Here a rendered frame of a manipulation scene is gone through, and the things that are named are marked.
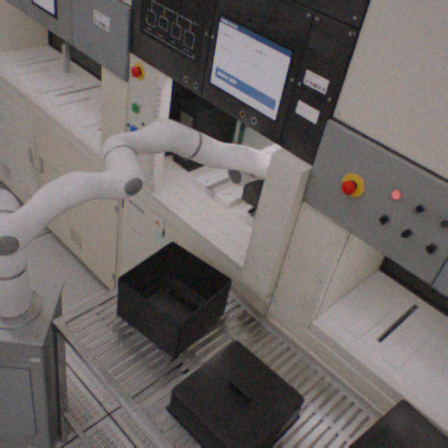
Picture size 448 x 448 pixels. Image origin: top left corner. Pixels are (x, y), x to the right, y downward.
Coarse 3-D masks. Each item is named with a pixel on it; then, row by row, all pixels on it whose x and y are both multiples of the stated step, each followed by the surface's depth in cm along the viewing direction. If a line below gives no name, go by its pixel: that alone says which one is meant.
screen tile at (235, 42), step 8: (224, 32) 160; (224, 40) 162; (232, 40) 159; (240, 40) 157; (248, 40) 155; (232, 48) 160; (240, 48) 158; (248, 48) 156; (224, 56) 164; (232, 56) 162; (240, 56) 159; (248, 56) 157; (224, 64) 165; (232, 64) 163; (240, 64) 160; (240, 72) 162
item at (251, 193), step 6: (258, 180) 202; (246, 186) 208; (252, 186) 206; (258, 186) 203; (246, 192) 209; (252, 192) 207; (258, 192) 204; (246, 198) 210; (252, 198) 208; (258, 198) 206; (252, 204) 209; (252, 210) 213
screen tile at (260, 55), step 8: (256, 48) 154; (256, 56) 155; (264, 56) 153; (272, 56) 151; (264, 64) 154; (272, 64) 152; (256, 72) 157; (280, 72) 151; (248, 80) 160; (256, 80) 158; (264, 80) 156; (272, 80) 154; (280, 80) 152; (264, 88) 157; (272, 88) 155
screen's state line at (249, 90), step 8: (216, 72) 169; (224, 72) 166; (224, 80) 168; (232, 80) 165; (240, 80) 163; (240, 88) 164; (248, 88) 162; (256, 96) 160; (264, 96) 158; (264, 104) 159; (272, 104) 157
